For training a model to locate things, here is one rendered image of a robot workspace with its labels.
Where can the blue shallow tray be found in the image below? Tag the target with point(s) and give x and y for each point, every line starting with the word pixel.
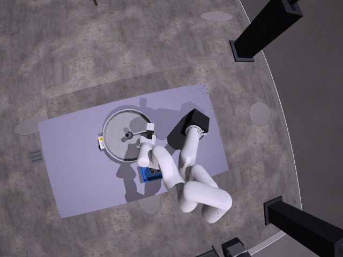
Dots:
pixel 147 176

